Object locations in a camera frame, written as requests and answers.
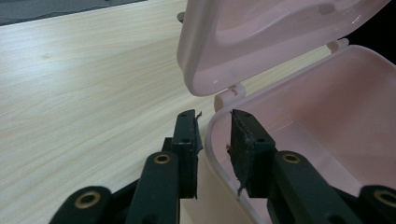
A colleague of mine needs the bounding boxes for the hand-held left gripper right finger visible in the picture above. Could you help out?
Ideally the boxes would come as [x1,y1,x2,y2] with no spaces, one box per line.
[226,108,278,199]

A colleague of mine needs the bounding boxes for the pink storage box white handle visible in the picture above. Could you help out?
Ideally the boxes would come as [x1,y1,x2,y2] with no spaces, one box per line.
[176,0,396,224]

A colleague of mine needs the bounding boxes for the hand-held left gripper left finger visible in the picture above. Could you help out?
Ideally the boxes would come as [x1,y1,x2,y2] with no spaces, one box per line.
[170,108,204,200]

